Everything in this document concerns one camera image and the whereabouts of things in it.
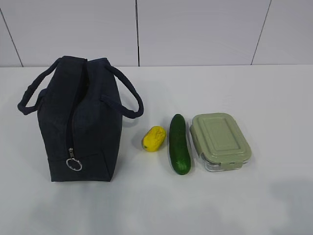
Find green lid glass food container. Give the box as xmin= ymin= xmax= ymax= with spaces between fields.
xmin=190 ymin=113 xmax=252 ymax=172

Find green cucumber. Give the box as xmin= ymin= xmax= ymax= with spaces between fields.
xmin=169 ymin=114 xmax=191 ymax=175

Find yellow lemon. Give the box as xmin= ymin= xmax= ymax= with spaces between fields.
xmin=142 ymin=126 xmax=166 ymax=152

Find navy blue lunch bag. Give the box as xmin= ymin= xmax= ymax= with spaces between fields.
xmin=18 ymin=56 xmax=144 ymax=182

